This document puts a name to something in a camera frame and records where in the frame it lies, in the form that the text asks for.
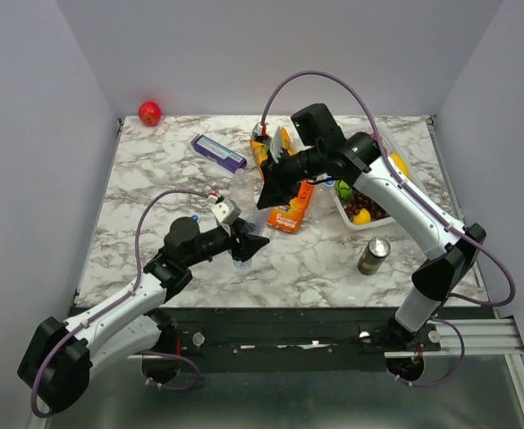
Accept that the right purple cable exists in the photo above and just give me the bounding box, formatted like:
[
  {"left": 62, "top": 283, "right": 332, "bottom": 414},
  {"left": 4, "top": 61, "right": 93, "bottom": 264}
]
[{"left": 260, "top": 71, "right": 517, "bottom": 309}]

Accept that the orange razor box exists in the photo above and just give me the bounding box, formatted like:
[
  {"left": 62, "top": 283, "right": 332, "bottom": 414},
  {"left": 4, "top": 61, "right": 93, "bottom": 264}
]
[{"left": 267, "top": 181, "right": 314, "bottom": 233}]

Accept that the clear small plastic bottle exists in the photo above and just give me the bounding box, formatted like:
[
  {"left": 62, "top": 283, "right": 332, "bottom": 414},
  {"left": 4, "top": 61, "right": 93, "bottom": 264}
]
[{"left": 309, "top": 180, "right": 335, "bottom": 224}]

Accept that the purple rectangular box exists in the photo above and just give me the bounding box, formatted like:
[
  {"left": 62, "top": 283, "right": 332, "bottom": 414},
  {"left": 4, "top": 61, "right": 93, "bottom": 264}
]
[{"left": 190, "top": 134, "right": 247, "bottom": 173}]

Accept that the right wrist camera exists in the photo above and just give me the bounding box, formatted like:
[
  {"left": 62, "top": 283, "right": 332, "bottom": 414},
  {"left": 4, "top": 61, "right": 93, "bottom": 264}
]
[{"left": 249, "top": 123, "right": 295, "bottom": 167}]

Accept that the dark purple grape bunch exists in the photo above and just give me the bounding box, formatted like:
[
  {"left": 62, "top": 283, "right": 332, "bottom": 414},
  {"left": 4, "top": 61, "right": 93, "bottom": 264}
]
[{"left": 343, "top": 192, "right": 389, "bottom": 222}]

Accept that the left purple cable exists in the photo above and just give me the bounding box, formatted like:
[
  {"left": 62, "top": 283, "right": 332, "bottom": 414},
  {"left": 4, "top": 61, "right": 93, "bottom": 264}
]
[{"left": 30, "top": 189, "right": 218, "bottom": 419}]

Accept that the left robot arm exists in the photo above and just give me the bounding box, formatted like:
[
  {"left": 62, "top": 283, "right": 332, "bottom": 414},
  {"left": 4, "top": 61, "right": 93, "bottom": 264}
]
[{"left": 17, "top": 217, "right": 270, "bottom": 418}]

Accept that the green round fruit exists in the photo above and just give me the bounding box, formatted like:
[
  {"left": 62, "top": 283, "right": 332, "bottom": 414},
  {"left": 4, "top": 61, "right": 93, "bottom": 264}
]
[{"left": 334, "top": 180, "right": 353, "bottom": 201}]

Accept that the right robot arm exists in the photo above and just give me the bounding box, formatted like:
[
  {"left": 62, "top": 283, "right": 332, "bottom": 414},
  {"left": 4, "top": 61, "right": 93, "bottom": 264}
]
[{"left": 258, "top": 103, "right": 486, "bottom": 350}]

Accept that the red apple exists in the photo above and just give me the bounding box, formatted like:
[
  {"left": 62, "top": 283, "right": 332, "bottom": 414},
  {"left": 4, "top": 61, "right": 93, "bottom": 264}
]
[{"left": 138, "top": 101, "right": 162, "bottom": 127}]

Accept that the black base frame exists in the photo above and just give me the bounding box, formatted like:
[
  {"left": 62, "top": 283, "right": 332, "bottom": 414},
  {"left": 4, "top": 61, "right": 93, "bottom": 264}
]
[{"left": 148, "top": 307, "right": 441, "bottom": 373}]

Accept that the yellow mango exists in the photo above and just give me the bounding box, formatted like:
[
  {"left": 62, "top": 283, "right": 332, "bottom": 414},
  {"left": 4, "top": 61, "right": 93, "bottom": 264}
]
[{"left": 390, "top": 153, "right": 410, "bottom": 178}]

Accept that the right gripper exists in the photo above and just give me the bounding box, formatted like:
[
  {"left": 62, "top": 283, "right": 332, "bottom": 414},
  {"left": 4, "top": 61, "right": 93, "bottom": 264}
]
[{"left": 256, "top": 145, "right": 325, "bottom": 209}]

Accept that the black drink can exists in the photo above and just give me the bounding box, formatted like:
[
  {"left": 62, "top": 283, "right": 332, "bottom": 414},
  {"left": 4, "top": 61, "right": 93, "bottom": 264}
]
[{"left": 357, "top": 237, "right": 391, "bottom": 275}]

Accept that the white plastic basket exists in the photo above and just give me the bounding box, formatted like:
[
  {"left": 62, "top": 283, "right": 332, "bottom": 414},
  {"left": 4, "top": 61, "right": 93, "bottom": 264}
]
[{"left": 334, "top": 124, "right": 426, "bottom": 231}]

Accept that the clear crushed plastic bottle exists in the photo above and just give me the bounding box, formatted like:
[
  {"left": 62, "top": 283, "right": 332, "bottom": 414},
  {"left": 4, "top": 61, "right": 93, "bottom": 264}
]
[{"left": 230, "top": 169, "right": 256, "bottom": 220}]

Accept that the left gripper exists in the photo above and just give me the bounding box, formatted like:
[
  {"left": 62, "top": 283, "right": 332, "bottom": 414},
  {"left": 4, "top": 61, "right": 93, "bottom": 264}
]
[{"left": 184, "top": 216, "right": 270, "bottom": 268}]

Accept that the purple cable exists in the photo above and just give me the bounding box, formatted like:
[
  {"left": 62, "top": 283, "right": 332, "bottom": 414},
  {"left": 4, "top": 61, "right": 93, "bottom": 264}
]
[
  {"left": 30, "top": 189, "right": 218, "bottom": 419},
  {"left": 260, "top": 71, "right": 517, "bottom": 309}
]

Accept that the blue tinted plastic bottle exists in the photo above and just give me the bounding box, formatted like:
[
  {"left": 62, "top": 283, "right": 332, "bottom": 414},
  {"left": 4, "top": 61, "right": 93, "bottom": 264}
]
[{"left": 233, "top": 210, "right": 266, "bottom": 270}]

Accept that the yellow lemon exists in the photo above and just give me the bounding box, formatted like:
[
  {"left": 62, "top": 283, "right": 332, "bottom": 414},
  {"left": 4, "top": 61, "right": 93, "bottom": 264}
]
[{"left": 352, "top": 208, "right": 372, "bottom": 225}]

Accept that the orange yellow snack pack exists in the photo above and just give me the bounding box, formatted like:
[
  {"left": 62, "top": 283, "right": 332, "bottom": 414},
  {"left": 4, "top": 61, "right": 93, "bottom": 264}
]
[{"left": 249, "top": 123, "right": 296, "bottom": 178}]

